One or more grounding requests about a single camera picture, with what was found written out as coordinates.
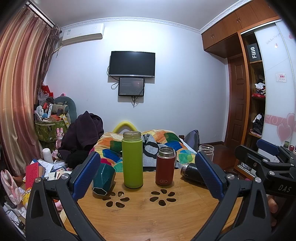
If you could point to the green fabric storage bin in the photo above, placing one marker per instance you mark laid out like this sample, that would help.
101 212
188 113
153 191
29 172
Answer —
47 132

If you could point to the pink floral bag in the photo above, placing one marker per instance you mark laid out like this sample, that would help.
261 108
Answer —
9 186

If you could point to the red thermos cup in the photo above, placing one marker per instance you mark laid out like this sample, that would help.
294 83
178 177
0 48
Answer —
165 169

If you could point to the wall-mounted black television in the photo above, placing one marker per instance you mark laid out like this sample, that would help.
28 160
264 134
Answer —
131 63

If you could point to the wooden wardrobe shelf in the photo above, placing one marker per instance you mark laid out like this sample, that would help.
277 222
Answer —
253 97

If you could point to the small black monitor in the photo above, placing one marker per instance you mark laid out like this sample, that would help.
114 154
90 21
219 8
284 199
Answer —
131 87

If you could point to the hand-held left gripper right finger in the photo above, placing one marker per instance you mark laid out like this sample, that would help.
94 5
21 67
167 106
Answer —
208 176

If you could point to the black thermos cup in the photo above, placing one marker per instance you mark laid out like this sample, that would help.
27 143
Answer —
192 172

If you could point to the dark teal hexagonal cup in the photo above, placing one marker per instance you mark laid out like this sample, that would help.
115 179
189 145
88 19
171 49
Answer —
104 178

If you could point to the grey backpack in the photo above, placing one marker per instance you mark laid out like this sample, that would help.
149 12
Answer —
193 139

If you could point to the yellow foam arch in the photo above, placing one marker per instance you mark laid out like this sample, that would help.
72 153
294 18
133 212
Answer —
124 124

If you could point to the white sliding wardrobe door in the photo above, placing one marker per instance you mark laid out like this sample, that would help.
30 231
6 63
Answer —
277 104

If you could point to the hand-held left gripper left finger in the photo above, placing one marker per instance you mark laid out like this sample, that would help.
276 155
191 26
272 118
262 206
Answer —
89 176

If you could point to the dark purple clothes pile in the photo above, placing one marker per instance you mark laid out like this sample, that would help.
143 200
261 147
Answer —
83 132

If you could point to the wooden overhead cabinet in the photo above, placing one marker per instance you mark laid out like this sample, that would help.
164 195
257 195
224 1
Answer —
229 25

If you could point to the striped pink curtain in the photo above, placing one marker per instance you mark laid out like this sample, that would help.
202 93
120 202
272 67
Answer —
20 92

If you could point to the person's right hand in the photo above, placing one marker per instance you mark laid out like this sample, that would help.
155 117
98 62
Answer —
273 206

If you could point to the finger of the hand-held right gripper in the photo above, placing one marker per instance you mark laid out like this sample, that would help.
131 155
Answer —
269 145
247 155

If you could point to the red gift bag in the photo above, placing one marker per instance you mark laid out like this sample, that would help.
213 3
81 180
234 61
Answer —
47 90

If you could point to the white air conditioner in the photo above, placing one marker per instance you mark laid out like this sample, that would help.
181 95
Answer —
81 33

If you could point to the colourful patchwork blanket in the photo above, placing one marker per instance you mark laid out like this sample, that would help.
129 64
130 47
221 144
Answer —
111 143

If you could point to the brown wooden door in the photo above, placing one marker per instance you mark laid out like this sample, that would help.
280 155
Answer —
237 111

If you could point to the grey neck pillow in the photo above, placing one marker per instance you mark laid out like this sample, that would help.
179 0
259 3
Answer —
69 103

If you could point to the pink bunny toy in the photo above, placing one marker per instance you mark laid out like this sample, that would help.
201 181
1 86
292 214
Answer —
60 136

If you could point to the green thermos cup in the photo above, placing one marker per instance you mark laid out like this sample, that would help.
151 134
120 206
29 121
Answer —
132 160

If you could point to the black box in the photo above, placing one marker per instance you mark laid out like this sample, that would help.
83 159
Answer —
253 52

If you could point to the clear glass jar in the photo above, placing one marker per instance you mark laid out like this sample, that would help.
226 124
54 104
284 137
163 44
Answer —
206 151

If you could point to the white bottle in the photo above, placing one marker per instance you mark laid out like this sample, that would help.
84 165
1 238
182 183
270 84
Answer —
47 156

